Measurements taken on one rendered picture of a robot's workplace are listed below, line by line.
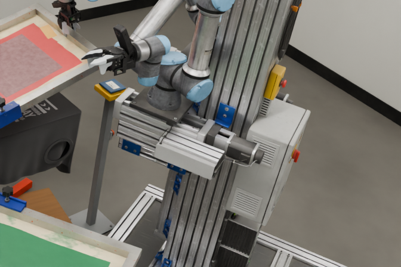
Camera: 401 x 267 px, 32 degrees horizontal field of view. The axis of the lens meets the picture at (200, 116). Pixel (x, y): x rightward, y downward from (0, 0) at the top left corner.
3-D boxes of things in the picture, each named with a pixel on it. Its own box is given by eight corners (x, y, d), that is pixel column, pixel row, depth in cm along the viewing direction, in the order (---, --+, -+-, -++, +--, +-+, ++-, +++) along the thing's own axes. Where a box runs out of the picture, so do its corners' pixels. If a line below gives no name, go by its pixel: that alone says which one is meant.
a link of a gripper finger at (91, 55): (80, 71, 238) (105, 68, 243) (81, 55, 236) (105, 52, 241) (77, 68, 240) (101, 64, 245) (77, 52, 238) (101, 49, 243)
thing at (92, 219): (93, 206, 424) (115, 71, 372) (116, 227, 412) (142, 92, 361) (64, 219, 409) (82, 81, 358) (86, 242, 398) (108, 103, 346)
